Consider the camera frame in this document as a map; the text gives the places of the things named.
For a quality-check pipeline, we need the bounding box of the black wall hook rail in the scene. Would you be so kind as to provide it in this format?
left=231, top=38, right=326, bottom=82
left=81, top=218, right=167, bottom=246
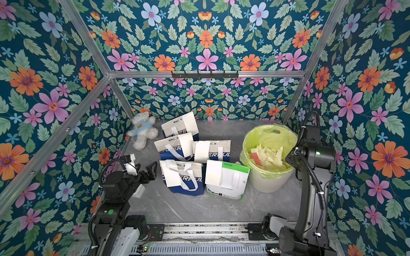
left=171, top=71, right=239, bottom=79

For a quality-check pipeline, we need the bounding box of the white trash bin green liner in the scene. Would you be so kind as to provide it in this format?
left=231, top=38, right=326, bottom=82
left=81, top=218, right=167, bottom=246
left=240, top=124, right=297, bottom=193

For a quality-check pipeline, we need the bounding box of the blue white tote bag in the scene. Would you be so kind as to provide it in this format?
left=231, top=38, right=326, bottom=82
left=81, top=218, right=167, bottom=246
left=160, top=160, right=206, bottom=196
left=161, top=112, right=199, bottom=141

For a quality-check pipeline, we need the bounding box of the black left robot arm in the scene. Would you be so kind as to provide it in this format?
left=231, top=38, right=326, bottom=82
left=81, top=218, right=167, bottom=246
left=88, top=158, right=158, bottom=256

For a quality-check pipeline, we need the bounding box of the middle right blue white bag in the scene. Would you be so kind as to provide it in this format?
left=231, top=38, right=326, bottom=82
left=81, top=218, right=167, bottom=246
left=192, top=140, right=231, bottom=164

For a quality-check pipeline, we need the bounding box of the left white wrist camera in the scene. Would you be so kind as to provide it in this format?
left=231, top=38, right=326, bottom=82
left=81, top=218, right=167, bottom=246
left=120, top=154, right=137, bottom=176

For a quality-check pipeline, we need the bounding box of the middle left blue white bag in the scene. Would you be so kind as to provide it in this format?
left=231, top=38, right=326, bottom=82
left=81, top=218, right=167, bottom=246
left=154, top=132, right=194, bottom=162

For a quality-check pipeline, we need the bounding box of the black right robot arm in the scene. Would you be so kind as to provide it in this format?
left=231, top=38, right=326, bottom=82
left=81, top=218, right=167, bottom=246
left=240, top=123, right=337, bottom=256

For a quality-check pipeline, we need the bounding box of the white bag green top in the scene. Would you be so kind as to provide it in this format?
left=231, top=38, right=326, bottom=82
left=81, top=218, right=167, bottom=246
left=205, top=160, right=250, bottom=200

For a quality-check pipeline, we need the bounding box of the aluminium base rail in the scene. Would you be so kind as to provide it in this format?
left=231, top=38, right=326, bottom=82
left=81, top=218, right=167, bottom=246
left=118, top=221, right=279, bottom=256

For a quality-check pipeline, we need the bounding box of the white teddy bear blue shirt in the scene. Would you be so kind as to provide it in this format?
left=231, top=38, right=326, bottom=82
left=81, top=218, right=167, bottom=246
left=127, top=112, right=159, bottom=150

